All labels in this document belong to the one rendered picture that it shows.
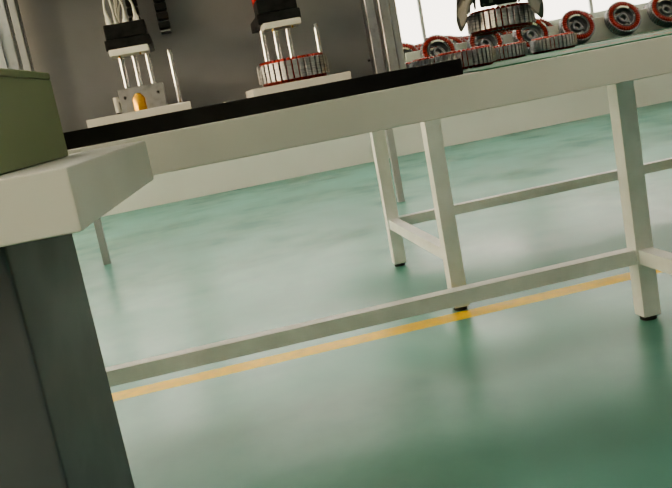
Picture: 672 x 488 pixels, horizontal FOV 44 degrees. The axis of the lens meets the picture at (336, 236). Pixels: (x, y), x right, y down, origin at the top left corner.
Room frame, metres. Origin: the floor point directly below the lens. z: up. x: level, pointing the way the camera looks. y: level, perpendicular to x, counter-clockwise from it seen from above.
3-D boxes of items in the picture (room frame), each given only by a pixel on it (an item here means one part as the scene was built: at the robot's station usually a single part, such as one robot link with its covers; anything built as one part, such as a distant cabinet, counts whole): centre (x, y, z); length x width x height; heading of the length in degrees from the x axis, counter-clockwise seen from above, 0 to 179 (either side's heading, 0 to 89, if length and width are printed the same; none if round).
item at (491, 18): (1.40, -0.34, 0.82); 0.11 x 0.11 x 0.04
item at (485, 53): (1.59, -0.30, 0.77); 0.11 x 0.11 x 0.04
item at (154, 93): (1.43, 0.28, 0.80); 0.07 x 0.05 x 0.06; 98
